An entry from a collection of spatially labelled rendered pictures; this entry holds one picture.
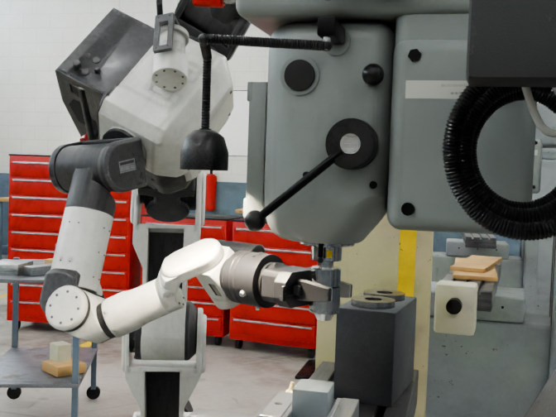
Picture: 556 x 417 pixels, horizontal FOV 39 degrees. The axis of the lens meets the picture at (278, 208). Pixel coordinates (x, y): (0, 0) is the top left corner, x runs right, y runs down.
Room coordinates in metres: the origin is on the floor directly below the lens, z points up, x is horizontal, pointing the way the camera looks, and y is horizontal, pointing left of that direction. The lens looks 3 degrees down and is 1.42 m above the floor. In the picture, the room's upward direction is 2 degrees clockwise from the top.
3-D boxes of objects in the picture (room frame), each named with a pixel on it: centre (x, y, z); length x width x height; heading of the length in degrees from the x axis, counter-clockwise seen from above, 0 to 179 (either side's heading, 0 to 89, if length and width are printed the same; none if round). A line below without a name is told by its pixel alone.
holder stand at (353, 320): (1.62, -0.22, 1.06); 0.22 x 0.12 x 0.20; 159
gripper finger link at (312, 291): (1.17, -0.06, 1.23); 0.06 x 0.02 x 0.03; 51
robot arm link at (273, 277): (1.25, -0.01, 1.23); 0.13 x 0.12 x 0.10; 141
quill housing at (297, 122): (1.19, -0.08, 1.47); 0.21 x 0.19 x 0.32; 166
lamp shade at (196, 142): (1.17, 0.11, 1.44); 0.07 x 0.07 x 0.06
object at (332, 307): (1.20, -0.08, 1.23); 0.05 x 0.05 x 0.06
